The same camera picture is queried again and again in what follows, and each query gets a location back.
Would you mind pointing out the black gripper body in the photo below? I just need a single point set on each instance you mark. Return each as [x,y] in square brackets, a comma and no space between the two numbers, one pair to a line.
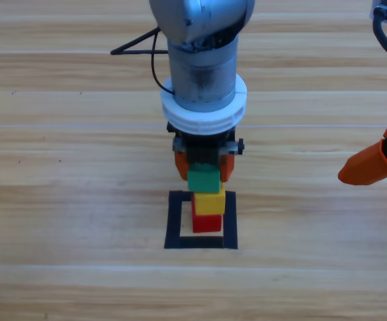
[203,147]

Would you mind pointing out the green wooden block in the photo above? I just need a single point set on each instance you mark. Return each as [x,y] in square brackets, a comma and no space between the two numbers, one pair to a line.
[203,182]

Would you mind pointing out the yellow wooden block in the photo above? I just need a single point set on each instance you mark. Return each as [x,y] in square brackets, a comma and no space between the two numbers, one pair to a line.
[210,202]

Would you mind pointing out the red wooden block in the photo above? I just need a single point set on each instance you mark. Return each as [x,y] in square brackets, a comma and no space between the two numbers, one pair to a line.
[207,224]

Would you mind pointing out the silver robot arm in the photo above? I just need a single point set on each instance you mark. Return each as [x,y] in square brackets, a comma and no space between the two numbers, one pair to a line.
[200,67]

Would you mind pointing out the black tape square outline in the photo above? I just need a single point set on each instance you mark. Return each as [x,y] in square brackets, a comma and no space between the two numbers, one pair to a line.
[172,230]

